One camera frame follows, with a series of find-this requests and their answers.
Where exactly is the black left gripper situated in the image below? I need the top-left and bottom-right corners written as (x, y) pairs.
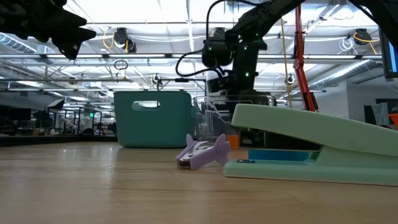
top-left (0, 0), bottom-right (98, 60)

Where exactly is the purple staple remover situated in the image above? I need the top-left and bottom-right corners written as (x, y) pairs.
top-left (175, 133), bottom-right (231, 170)

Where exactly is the large mint green stapler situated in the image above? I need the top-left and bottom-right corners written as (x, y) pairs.
top-left (223, 103), bottom-right (398, 187)

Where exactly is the clear plastic container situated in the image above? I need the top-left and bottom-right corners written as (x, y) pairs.
top-left (193, 95), bottom-right (277, 147)

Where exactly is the teal plastic bin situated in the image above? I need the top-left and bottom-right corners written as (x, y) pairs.
top-left (113, 90), bottom-right (196, 149)

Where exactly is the black computer monitor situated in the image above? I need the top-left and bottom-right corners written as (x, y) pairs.
top-left (378, 26), bottom-right (398, 78)

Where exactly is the yellow hanging cord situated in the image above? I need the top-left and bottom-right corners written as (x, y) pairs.
top-left (279, 17), bottom-right (294, 108)

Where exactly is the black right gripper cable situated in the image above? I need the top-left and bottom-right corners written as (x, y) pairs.
top-left (175, 0), bottom-right (261, 78)

